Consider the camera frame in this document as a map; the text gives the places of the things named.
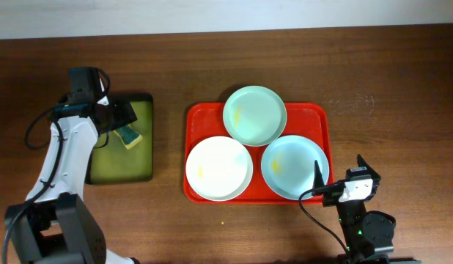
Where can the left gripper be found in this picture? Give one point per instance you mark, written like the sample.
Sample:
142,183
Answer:
121,113

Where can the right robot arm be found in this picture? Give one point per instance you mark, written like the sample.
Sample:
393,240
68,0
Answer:
368,234

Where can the light blue plate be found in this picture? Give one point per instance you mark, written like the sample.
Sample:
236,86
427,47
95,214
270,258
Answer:
287,165

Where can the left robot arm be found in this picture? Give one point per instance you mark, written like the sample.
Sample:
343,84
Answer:
53,225

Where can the white plate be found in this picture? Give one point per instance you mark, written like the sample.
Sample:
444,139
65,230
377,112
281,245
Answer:
219,168

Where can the black tray with soapy water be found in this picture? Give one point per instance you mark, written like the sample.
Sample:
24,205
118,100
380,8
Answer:
111,162

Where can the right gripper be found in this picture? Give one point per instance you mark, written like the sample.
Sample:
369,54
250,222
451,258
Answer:
376,177

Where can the mint green plate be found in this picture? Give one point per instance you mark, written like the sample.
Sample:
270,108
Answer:
254,115

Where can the yellow green sponge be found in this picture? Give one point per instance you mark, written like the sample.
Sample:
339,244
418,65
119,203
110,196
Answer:
128,136

